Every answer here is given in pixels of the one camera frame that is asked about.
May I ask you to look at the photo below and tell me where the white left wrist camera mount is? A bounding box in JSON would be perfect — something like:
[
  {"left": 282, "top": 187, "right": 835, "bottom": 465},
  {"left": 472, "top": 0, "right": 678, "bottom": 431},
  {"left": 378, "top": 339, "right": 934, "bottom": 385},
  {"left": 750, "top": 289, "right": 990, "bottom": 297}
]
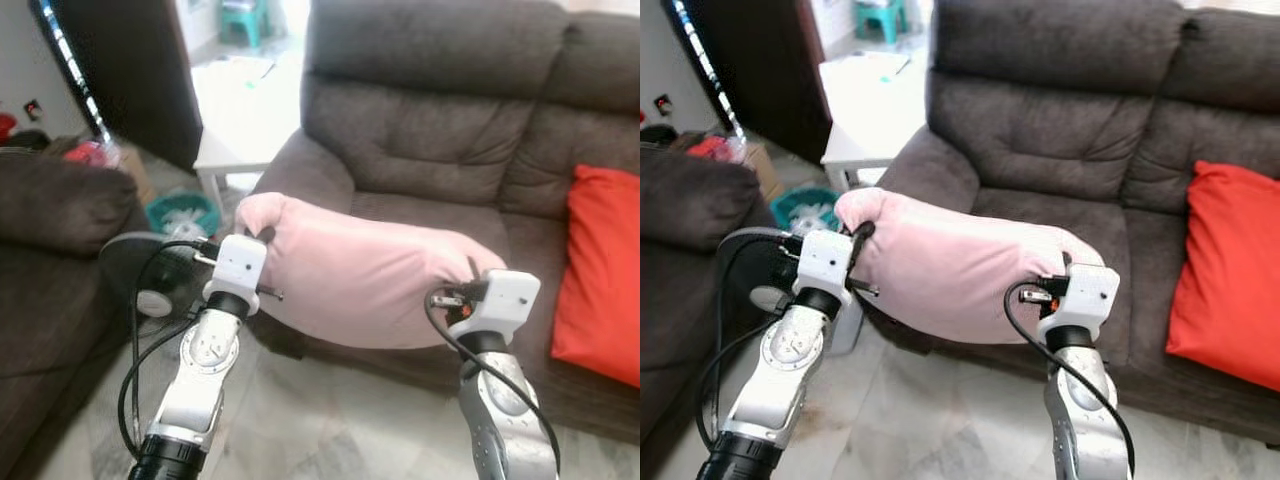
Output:
[
  {"left": 795, "top": 230, "right": 881, "bottom": 301},
  {"left": 203, "top": 235, "right": 284, "bottom": 302}
]

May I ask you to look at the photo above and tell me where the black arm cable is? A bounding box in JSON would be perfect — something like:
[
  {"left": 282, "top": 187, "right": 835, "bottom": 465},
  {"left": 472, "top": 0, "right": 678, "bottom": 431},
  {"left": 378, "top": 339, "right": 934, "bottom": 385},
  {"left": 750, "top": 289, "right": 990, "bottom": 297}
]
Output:
[
  {"left": 695, "top": 232, "right": 806, "bottom": 451},
  {"left": 117, "top": 240, "right": 221, "bottom": 456},
  {"left": 424, "top": 285, "right": 561, "bottom": 471},
  {"left": 1003, "top": 280, "right": 1136, "bottom": 476}
]

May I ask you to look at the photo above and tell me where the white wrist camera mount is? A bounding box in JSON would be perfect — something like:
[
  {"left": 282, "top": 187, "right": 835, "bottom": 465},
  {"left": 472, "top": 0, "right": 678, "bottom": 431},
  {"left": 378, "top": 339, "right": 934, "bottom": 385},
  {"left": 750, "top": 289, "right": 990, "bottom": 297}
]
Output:
[
  {"left": 447, "top": 270, "right": 542, "bottom": 346},
  {"left": 795, "top": 230, "right": 881, "bottom": 301},
  {"left": 203, "top": 235, "right": 284, "bottom": 302},
  {"left": 1037, "top": 263, "right": 1121, "bottom": 341}
]

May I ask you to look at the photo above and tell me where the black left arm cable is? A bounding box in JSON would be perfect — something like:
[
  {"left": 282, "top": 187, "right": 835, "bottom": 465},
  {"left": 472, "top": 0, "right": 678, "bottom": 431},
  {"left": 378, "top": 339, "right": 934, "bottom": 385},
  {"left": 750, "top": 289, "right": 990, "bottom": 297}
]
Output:
[
  {"left": 117, "top": 240, "right": 221, "bottom": 456},
  {"left": 695, "top": 232, "right": 806, "bottom": 451}
]

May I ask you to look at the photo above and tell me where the dark brown wooden door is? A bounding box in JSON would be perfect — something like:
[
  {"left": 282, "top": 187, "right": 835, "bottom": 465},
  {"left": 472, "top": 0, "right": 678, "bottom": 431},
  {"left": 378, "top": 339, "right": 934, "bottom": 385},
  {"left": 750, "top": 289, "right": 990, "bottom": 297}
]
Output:
[
  {"left": 50, "top": 0, "right": 204, "bottom": 173},
  {"left": 690, "top": 0, "right": 833, "bottom": 166}
]

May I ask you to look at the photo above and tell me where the teal plastic stool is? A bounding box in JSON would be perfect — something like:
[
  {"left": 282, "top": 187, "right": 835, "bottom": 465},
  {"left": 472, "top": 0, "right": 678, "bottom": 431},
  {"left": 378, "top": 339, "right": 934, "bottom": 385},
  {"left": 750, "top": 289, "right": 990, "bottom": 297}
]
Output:
[
  {"left": 853, "top": 0, "right": 909, "bottom": 44},
  {"left": 218, "top": 0, "right": 273, "bottom": 49}
]

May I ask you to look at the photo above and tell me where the white side table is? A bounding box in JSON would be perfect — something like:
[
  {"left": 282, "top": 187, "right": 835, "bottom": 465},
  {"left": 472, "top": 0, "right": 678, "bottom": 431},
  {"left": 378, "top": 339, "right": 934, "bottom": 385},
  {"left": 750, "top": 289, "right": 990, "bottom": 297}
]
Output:
[
  {"left": 820, "top": 52, "right": 931, "bottom": 191},
  {"left": 193, "top": 55, "right": 306, "bottom": 216}
]

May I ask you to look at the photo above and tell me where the teal plastic basket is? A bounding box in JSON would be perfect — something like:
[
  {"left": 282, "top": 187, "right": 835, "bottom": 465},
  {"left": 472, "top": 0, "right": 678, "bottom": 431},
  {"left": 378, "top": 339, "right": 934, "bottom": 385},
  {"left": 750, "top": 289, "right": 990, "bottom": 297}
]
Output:
[
  {"left": 770, "top": 187, "right": 843, "bottom": 234},
  {"left": 146, "top": 192, "right": 222, "bottom": 239}
]

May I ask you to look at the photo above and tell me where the pink pillow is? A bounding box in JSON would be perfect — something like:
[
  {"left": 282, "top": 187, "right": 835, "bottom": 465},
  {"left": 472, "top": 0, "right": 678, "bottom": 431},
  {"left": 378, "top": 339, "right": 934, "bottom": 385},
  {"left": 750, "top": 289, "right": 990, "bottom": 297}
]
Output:
[
  {"left": 235, "top": 192, "right": 508, "bottom": 351},
  {"left": 835, "top": 187, "right": 1106, "bottom": 346}
]

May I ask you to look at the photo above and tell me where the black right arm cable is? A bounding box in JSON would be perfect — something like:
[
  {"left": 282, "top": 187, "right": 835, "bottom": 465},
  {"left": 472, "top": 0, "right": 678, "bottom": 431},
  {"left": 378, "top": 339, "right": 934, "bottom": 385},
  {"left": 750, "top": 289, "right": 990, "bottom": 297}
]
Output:
[
  {"left": 1003, "top": 280, "right": 1136, "bottom": 476},
  {"left": 424, "top": 285, "right": 561, "bottom": 471}
]

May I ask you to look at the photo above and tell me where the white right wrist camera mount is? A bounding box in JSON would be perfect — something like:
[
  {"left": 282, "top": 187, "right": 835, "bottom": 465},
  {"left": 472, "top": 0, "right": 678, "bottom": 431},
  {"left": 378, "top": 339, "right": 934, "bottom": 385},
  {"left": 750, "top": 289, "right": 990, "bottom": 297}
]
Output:
[
  {"left": 1037, "top": 263, "right": 1121, "bottom": 341},
  {"left": 447, "top": 270, "right": 542, "bottom": 346}
]

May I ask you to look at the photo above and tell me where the red cushion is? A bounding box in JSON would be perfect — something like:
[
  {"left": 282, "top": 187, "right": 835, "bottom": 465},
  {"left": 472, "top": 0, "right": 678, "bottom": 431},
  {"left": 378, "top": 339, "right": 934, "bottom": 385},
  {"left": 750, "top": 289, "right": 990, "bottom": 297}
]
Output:
[
  {"left": 1165, "top": 160, "right": 1280, "bottom": 393},
  {"left": 550, "top": 165, "right": 641, "bottom": 389}
]

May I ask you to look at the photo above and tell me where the brown fabric sofa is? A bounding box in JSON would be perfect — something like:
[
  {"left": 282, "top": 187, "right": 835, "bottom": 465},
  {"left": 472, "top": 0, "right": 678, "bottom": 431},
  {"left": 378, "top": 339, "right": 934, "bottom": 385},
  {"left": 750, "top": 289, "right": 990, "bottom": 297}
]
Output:
[
  {"left": 245, "top": 0, "right": 641, "bottom": 446},
  {"left": 865, "top": 0, "right": 1280, "bottom": 446}
]

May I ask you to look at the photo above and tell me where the brown fabric armchair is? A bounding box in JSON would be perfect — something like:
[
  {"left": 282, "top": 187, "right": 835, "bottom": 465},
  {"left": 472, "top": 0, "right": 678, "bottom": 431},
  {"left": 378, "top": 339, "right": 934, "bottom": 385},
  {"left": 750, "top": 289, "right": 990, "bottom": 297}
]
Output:
[
  {"left": 640, "top": 143, "right": 776, "bottom": 480},
  {"left": 0, "top": 148, "right": 151, "bottom": 480}
]

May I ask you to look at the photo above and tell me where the red plastic bag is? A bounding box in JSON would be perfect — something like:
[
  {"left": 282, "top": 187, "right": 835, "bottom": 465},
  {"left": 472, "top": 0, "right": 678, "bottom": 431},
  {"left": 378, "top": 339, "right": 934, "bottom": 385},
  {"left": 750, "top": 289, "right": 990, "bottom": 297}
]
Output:
[
  {"left": 688, "top": 135, "right": 746, "bottom": 161},
  {"left": 62, "top": 140, "right": 121, "bottom": 169}
]

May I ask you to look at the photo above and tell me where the brown cardboard box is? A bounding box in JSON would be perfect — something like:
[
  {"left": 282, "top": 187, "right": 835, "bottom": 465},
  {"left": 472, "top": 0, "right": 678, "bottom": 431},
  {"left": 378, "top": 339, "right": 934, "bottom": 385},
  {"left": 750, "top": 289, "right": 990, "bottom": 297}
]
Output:
[
  {"left": 740, "top": 140, "right": 786, "bottom": 201},
  {"left": 115, "top": 145, "right": 159, "bottom": 206}
]

